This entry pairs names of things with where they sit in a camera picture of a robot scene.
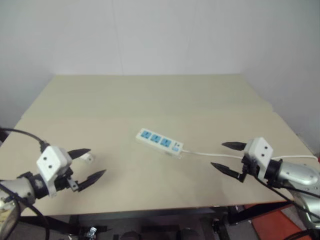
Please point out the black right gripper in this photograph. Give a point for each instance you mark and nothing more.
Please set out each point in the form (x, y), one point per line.
(251, 167)

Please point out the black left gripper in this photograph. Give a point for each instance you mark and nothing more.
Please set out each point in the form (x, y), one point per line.
(62, 183)

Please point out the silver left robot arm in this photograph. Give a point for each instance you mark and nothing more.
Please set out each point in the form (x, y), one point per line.
(17, 188)

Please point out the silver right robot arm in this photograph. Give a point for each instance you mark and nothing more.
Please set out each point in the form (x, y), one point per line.
(297, 175)

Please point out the white plug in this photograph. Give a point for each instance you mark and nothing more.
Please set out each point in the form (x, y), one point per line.
(88, 158)

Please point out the white power strip blue sockets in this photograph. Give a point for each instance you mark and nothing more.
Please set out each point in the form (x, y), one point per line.
(160, 143)

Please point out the small silver metal clamp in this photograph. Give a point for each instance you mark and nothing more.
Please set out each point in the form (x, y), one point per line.
(92, 231)

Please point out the orange floor mat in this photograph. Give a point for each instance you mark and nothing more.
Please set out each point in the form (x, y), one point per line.
(277, 222)

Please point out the dark rounded shape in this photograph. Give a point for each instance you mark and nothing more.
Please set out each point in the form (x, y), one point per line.
(131, 235)

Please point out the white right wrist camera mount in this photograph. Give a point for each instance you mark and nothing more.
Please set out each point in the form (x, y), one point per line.
(258, 150)

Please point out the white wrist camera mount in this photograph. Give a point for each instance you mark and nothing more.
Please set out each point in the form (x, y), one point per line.
(258, 150)
(51, 160)

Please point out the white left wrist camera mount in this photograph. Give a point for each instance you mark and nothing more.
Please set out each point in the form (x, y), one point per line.
(51, 160)

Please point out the black table frame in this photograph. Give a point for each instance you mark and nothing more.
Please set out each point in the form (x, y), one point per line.
(260, 208)

